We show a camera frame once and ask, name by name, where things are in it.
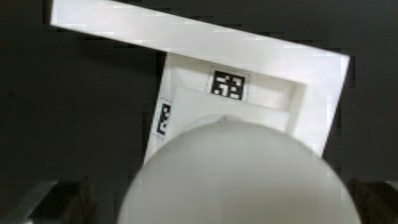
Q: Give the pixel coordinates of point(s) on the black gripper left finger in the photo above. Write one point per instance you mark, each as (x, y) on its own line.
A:
(57, 203)

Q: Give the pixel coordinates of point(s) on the white lamp bulb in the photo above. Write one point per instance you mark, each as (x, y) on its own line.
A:
(235, 175)

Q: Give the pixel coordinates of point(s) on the white lamp base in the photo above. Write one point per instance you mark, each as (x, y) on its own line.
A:
(224, 108)

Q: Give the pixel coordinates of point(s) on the white front fence wall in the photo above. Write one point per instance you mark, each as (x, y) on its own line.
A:
(187, 37)

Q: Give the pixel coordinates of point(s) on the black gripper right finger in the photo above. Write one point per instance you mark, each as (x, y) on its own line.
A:
(376, 199)

